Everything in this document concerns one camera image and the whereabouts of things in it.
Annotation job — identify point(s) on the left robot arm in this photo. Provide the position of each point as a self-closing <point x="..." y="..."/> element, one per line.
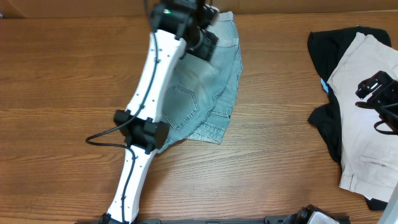
<point x="176" y="28"/>

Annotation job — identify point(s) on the black garment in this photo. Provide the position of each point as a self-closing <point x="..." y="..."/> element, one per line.
<point x="326" y="50"/>

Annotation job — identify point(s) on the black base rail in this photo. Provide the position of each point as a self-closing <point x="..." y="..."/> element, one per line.
<point x="265" y="220"/>

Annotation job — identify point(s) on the beige pink shorts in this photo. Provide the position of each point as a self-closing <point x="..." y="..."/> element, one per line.
<point x="369" y="158"/>

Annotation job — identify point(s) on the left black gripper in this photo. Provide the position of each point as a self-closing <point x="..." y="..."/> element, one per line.
<point x="207" y="45"/>

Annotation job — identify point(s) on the light blue denim shorts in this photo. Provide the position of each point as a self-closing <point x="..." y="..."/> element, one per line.
<point x="199" y="101"/>

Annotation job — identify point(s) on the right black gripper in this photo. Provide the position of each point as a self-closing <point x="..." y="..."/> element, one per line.
<point x="387" y="87"/>

